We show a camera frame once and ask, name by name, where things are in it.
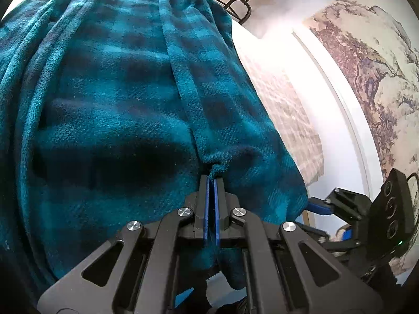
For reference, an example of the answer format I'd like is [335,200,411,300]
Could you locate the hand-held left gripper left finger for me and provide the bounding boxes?
[37,175,210,314]

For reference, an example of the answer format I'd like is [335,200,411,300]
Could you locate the teal plaid fleece jacket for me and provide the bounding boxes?
[0,0,310,301]

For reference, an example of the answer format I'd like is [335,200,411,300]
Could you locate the landscape wall poster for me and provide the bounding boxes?
[303,0,419,275]

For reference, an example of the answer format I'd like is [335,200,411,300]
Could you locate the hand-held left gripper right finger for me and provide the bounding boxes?
[213,177,383,314]

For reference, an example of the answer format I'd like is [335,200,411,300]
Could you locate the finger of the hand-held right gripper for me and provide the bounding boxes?
[308,188,372,223]
[295,221,361,252]

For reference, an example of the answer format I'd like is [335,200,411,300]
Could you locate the beige plaid bed blanket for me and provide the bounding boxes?
[236,39,324,184]

